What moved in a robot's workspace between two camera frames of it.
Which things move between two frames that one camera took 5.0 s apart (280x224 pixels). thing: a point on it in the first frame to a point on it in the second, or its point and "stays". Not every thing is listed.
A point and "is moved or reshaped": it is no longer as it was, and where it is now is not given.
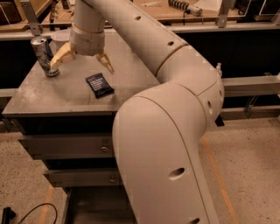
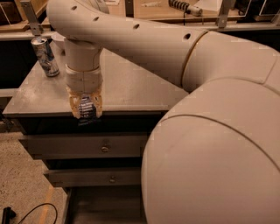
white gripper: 87,41 to 83,79
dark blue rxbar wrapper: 99,86 is moved or reshaped
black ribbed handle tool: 186,7 stays
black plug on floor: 7,215 stays
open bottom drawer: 98,205 stays
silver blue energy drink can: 44,53 stays
